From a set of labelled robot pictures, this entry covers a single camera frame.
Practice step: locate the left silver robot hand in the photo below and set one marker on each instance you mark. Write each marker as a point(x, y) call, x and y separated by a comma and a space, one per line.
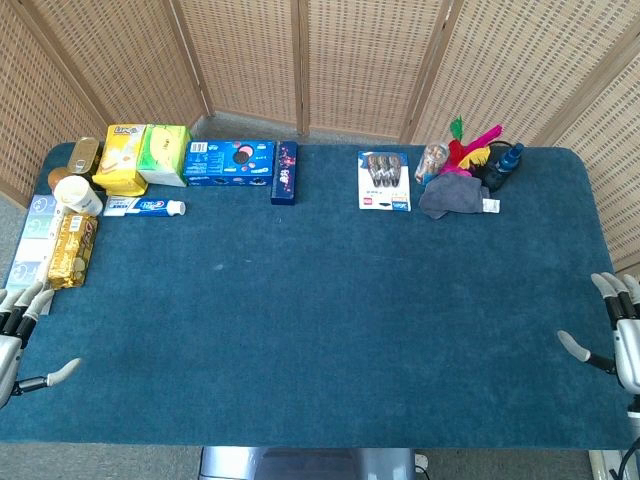
point(9, 345)

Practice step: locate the gold tin can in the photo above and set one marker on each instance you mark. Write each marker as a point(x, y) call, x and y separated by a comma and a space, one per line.
point(84, 155)

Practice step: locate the brown round lid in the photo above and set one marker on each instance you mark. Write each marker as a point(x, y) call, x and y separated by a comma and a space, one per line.
point(58, 178)

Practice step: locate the grey folded cloth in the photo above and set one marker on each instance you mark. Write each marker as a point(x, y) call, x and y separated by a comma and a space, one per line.
point(452, 196)

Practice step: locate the blue table mat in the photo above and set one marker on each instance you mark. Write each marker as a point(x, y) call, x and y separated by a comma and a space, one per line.
point(320, 310)

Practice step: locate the yellow biscuit package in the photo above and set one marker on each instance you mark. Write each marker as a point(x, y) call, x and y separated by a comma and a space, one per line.
point(120, 160)

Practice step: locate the blue capped black bottle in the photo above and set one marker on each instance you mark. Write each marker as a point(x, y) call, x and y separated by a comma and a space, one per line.
point(502, 165)

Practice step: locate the dark blue slim box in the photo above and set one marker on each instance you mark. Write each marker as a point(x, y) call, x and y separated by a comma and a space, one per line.
point(285, 172)

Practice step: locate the white paper cup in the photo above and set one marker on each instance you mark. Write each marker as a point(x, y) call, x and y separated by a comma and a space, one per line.
point(77, 195)

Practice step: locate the clear plastic jar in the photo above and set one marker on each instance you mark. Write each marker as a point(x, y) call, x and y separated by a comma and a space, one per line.
point(431, 163)

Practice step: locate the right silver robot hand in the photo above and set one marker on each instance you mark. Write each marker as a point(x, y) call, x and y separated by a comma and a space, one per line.
point(628, 345)

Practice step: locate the green tissue pack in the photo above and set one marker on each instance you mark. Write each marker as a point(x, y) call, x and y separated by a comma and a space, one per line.
point(164, 154)

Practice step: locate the gold cookie package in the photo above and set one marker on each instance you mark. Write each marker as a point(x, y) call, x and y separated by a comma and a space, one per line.
point(72, 251)

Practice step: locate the blue white toothpaste tube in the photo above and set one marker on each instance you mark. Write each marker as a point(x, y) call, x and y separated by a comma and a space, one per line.
point(142, 206)

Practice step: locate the blue Oreo cookie box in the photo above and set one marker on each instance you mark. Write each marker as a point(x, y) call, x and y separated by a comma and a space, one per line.
point(230, 163)

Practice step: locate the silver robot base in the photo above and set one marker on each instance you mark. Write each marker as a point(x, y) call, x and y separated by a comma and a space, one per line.
point(307, 463)

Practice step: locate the colourful feather shuttlecock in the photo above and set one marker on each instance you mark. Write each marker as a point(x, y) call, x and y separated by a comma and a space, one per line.
point(467, 150)

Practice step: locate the woven wooden folding screen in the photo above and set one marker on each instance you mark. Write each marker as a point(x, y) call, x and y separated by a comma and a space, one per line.
point(320, 65)

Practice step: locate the marker pen blister pack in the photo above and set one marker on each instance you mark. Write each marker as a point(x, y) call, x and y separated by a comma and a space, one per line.
point(384, 181)

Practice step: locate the pale blue tissue pack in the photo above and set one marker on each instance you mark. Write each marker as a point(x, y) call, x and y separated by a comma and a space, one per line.
point(31, 240)

